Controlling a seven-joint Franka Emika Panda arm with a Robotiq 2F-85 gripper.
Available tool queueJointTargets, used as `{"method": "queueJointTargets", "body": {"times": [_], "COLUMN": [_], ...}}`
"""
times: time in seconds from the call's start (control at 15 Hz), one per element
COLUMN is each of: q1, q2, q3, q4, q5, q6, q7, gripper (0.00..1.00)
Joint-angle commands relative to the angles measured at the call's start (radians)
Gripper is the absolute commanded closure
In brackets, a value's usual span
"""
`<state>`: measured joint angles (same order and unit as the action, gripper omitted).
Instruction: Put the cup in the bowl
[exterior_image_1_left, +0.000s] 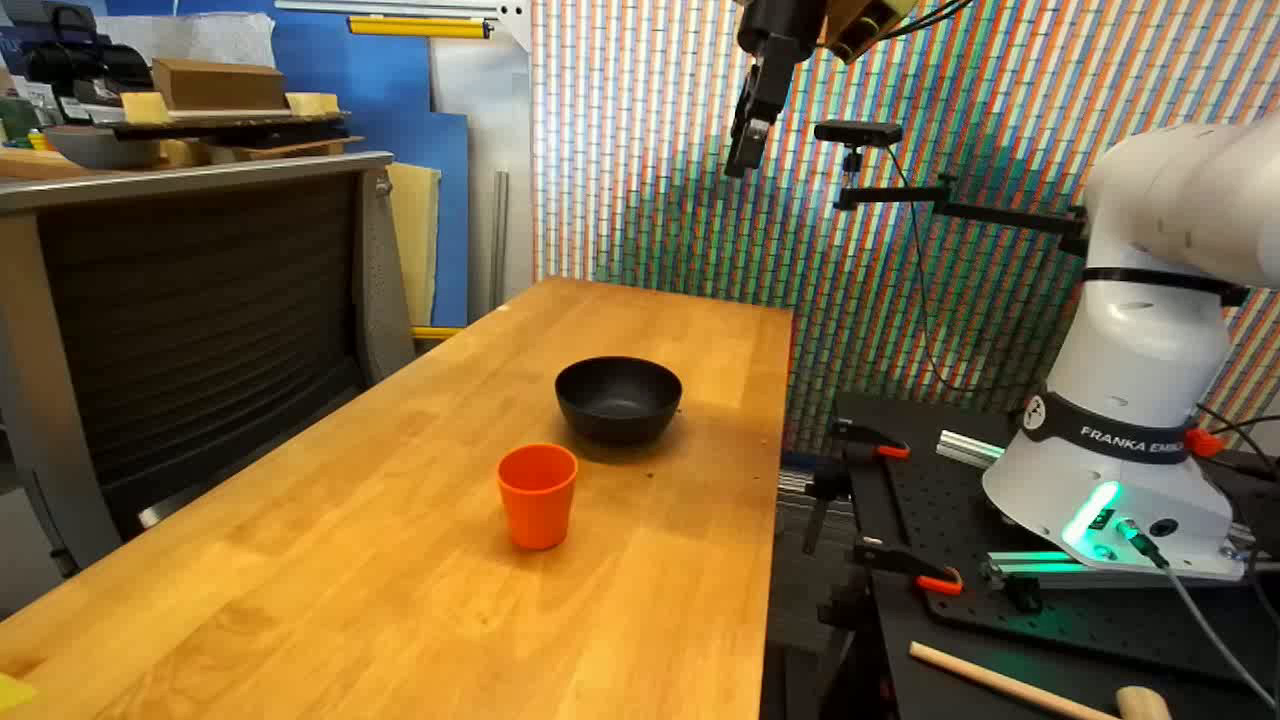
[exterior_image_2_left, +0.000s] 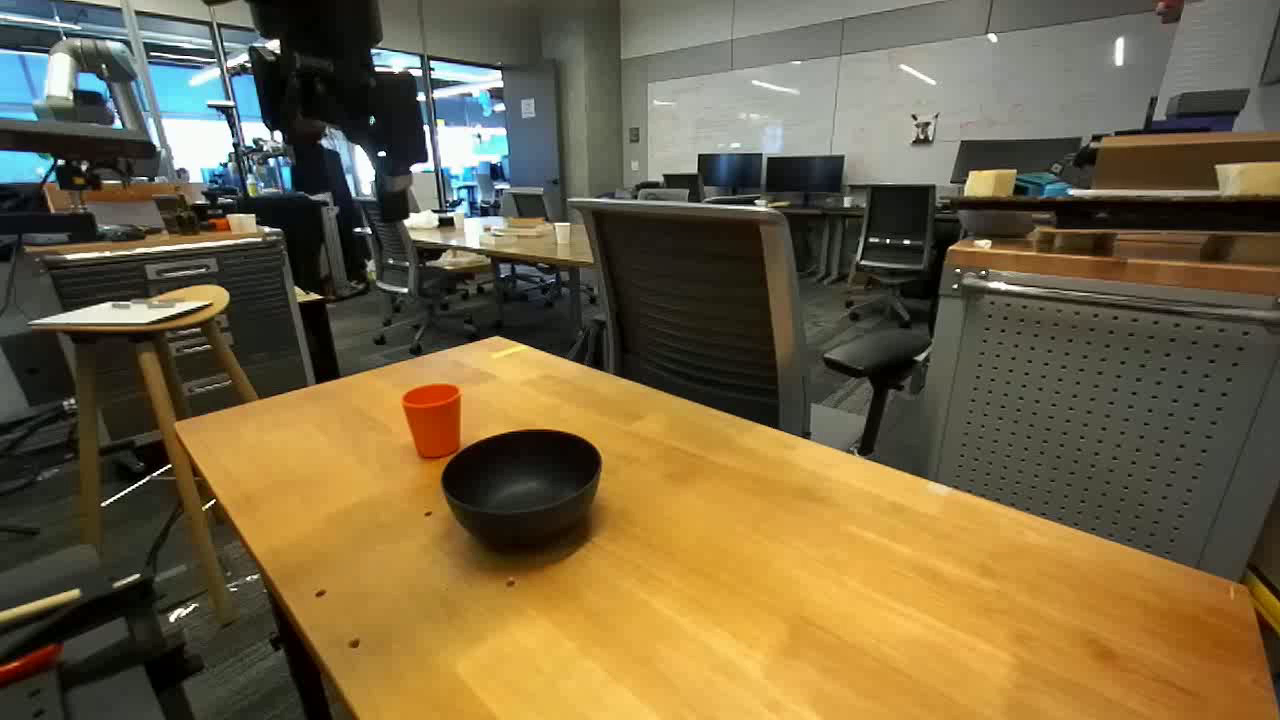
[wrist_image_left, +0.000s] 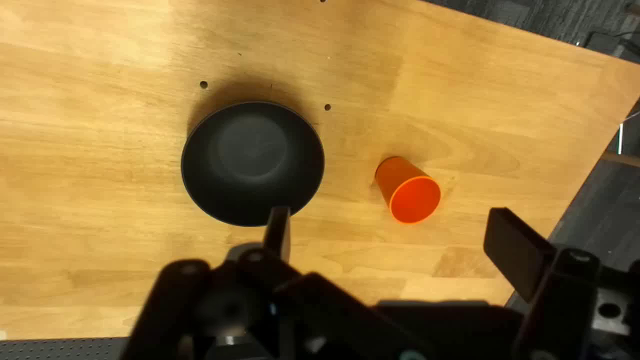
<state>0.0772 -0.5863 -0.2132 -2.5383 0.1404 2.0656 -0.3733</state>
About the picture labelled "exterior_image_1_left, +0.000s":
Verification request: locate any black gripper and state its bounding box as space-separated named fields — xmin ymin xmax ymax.
xmin=723 ymin=0 xmax=819 ymax=180

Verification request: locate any orange plastic cup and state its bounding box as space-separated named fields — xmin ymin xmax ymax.
xmin=496 ymin=439 xmax=585 ymax=554

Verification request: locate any black bowl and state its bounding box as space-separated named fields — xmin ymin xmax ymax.
xmin=551 ymin=352 xmax=689 ymax=452

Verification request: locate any black orange bar clamp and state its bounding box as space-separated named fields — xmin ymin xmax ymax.
xmin=851 ymin=532 xmax=966 ymax=605
xmin=827 ymin=417 xmax=921 ymax=470

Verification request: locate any yellow spirit level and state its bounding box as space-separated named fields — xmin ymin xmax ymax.
xmin=345 ymin=11 xmax=491 ymax=43

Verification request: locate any yellow foam panel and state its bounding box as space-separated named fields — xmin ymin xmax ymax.
xmin=382 ymin=161 xmax=444 ymax=331

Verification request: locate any blue board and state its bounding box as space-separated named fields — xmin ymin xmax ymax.
xmin=103 ymin=0 xmax=474 ymax=331

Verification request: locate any silver aluminium bar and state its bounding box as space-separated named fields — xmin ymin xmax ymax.
xmin=932 ymin=422 xmax=1008 ymax=470

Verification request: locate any brown cardboard box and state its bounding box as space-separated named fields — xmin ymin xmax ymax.
xmin=147 ymin=57 xmax=293 ymax=115

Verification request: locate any grey partition cabinet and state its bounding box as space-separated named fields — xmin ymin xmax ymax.
xmin=0 ymin=148 xmax=419 ymax=571

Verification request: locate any black bag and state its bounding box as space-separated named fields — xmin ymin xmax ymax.
xmin=16 ymin=0 xmax=154 ymax=113

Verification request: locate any tan wrist camera box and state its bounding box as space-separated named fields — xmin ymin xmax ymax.
xmin=819 ymin=0 xmax=927 ymax=63

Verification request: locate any black camera on mount arm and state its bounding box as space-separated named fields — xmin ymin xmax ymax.
xmin=812 ymin=115 xmax=1093 ymax=261

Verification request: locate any red clamp handle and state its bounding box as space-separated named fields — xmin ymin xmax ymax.
xmin=1181 ymin=422 xmax=1229 ymax=463

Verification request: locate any grey cable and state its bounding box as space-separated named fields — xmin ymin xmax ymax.
xmin=1133 ymin=522 xmax=1280 ymax=710

